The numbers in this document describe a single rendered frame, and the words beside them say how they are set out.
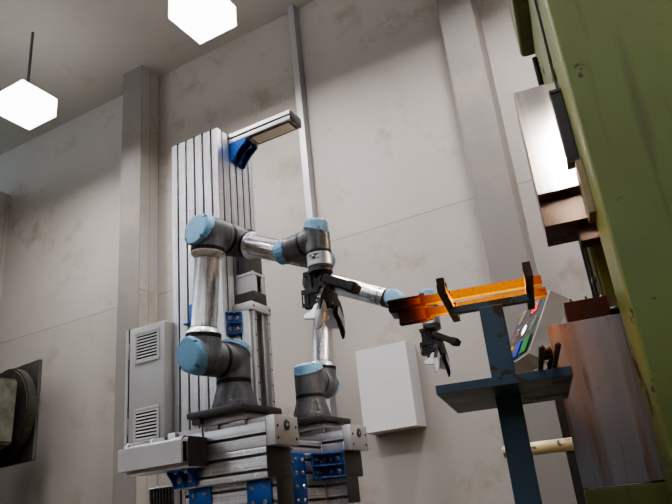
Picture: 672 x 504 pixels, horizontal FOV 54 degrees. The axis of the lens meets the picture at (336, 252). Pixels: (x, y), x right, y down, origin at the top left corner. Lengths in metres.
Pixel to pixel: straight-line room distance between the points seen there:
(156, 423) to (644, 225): 1.76
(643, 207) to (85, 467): 6.65
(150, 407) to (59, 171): 6.97
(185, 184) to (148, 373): 0.79
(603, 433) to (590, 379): 0.15
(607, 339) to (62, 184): 7.96
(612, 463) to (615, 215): 0.65
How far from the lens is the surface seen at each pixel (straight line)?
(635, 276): 1.76
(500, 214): 5.26
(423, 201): 5.86
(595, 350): 1.99
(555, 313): 2.67
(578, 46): 2.06
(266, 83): 7.43
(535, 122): 2.35
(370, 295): 2.62
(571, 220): 2.25
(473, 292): 1.77
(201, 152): 2.85
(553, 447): 2.53
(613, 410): 1.96
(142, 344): 2.68
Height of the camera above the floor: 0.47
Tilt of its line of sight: 22 degrees up
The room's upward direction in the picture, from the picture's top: 6 degrees counter-clockwise
